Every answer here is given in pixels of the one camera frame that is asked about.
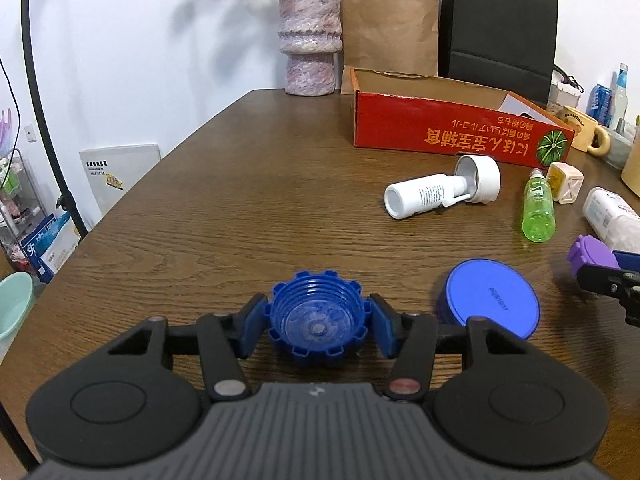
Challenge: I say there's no white translucent jar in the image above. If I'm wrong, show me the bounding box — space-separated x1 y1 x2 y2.
582 186 640 254

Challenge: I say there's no purple ridged cap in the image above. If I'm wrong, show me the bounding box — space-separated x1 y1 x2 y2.
566 235 620 275

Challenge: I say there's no blue round lid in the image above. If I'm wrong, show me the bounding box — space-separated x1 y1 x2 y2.
436 259 540 339

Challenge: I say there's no blue ridged bottle cap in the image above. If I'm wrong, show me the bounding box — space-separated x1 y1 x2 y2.
264 270 372 361

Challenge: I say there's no green spray bottle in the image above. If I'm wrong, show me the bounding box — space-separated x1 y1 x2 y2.
522 169 556 243

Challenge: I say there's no white spray bottle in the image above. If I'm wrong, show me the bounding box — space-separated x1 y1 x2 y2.
383 174 472 220

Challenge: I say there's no white round cap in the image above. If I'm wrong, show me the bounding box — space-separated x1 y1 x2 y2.
454 155 501 204

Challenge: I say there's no yellow bear mug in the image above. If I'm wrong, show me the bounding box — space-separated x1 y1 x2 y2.
559 106 611 157

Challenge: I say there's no clear glass bottle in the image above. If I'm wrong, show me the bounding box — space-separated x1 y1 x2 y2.
608 63 628 131

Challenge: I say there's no plastic container of seeds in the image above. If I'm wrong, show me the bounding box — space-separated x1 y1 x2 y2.
546 74 582 115

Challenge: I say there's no blue white package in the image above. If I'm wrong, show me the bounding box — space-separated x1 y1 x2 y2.
20 212 80 284

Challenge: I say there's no black lamp stand pole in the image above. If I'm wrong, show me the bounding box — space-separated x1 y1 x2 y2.
21 0 88 240

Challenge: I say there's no mint green bowl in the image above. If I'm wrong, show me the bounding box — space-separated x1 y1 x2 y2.
0 272 35 339

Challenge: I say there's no red cardboard box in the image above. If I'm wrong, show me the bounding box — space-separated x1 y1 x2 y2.
343 66 574 168

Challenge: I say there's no black paper bag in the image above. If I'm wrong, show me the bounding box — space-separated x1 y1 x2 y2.
438 0 559 107

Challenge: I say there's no brown paper bag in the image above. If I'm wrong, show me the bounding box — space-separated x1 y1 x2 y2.
341 0 439 94

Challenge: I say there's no pink textured vase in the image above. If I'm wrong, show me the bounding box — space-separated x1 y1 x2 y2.
278 0 343 96

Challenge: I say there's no black cable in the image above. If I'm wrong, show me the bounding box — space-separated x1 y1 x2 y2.
552 63 586 94

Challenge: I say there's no wire storage rack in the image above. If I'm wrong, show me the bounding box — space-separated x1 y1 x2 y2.
1 148 46 272

